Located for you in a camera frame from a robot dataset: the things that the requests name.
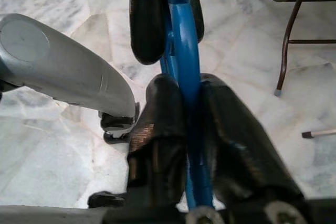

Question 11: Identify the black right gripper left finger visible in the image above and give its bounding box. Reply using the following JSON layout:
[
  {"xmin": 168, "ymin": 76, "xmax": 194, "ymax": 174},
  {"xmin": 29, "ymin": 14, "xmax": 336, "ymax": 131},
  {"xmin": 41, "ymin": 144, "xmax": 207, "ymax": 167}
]
[{"xmin": 127, "ymin": 73, "xmax": 188, "ymax": 210}]

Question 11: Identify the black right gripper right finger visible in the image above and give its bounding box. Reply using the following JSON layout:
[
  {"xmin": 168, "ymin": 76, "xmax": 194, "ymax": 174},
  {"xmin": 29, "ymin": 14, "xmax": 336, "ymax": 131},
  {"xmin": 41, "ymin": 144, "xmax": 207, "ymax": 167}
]
[{"xmin": 200, "ymin": 72, "xmax": 306, "ymax": 205}]

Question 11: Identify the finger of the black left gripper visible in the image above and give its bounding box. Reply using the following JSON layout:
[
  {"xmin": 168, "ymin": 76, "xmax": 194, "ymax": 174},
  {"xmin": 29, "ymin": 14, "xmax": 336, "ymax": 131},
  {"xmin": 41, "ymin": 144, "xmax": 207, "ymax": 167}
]
[
  {"xmin": 188, "ymin": 0, "xmax": 206, "ymax": 44},
  {"xmin": 122, "ymin": 0, "xmax": 169, "ymax": 65}
]

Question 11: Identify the blue plastic clothes hanger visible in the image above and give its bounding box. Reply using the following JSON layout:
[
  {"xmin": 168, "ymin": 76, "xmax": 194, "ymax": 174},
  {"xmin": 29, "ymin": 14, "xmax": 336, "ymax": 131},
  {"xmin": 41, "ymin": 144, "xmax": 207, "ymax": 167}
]
[{"xmin": 159, "ymin": 0, "xmax": 213, "ymax": 213}]

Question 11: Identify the black robot left foot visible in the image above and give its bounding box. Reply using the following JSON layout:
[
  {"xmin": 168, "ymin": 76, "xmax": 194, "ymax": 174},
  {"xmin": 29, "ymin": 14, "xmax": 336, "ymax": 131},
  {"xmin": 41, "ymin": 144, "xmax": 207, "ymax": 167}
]
[{"xmin": 99, "ymin": 111, "xmax": 137, "ymax": 145}]

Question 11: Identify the black robot foot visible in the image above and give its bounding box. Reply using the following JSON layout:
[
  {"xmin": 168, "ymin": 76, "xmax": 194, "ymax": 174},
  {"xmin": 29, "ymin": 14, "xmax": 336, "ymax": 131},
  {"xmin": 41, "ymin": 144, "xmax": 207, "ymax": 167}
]
[
  {"xmin": 88, "ymin": 191, "xmax": 127, "ymax": 209},
  {"xmin": 99, "ymin": 111, "xmax": 137, "ymax": 145}
]

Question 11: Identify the silver metal clothes rack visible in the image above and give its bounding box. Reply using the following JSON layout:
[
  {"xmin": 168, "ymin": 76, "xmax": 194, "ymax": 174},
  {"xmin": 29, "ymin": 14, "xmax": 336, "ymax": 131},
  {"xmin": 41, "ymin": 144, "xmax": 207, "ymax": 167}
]
[{"xmin": 301, "ymin": 129, "xmax": 336, "ymax": 140}]

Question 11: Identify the black robot right foot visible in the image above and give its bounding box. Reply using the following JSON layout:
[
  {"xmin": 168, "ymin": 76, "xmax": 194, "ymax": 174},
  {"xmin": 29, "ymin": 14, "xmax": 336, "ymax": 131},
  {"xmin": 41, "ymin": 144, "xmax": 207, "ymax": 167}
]
[{"xmin": 88, "ymin": 191, "xmax": 127, "ymax": 209}]

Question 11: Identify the grey robot left leg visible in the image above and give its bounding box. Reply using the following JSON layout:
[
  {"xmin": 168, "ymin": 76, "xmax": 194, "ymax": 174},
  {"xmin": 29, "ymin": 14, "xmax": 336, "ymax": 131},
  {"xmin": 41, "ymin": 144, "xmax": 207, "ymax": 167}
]
[{"xmin": 0, "ymin": 13, "xmax": 139, "ymax": 119}]

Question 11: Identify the marble table with red edge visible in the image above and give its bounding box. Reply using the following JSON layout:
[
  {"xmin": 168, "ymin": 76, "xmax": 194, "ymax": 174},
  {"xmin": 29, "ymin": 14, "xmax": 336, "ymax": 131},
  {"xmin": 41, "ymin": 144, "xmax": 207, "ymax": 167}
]
[{"xmin": 256, "ymin": 0, "xmax": 336, "ymax": 96}]

